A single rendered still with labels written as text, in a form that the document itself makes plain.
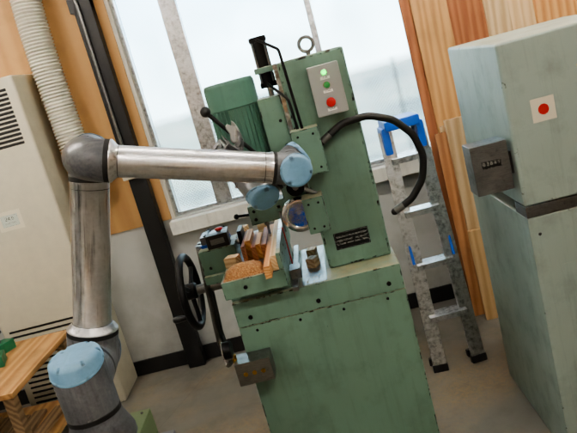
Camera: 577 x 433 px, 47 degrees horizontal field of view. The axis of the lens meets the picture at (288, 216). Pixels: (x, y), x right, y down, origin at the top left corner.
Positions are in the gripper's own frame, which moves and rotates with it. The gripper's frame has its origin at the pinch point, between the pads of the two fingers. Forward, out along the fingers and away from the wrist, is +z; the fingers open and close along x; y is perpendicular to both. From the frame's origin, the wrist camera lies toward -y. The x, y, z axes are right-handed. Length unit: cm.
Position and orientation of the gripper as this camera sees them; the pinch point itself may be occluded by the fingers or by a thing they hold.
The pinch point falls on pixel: (218, 139)
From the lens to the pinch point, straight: 219.4
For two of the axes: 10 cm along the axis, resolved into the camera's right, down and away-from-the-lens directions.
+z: -4.8, -5.8, 6.6
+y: -6.0, -3.3, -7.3
